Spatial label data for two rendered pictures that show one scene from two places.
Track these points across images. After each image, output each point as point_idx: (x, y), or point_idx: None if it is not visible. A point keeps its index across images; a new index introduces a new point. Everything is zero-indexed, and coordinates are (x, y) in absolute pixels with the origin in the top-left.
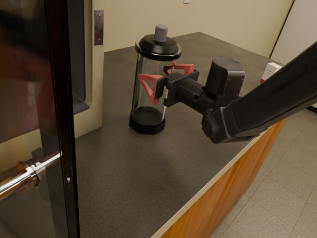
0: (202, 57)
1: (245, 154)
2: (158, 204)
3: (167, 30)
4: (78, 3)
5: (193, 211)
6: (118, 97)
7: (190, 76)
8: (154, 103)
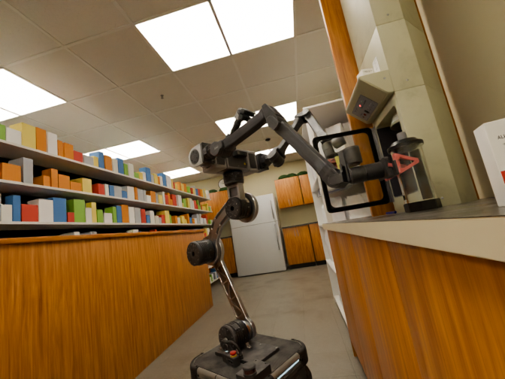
0: None
1: (415, 304)
2: (350, 221)
3: (397, 134)
4: None
5: (374, 286)
6: (480, 201)
7: (380, 161)
8: (385, 180)
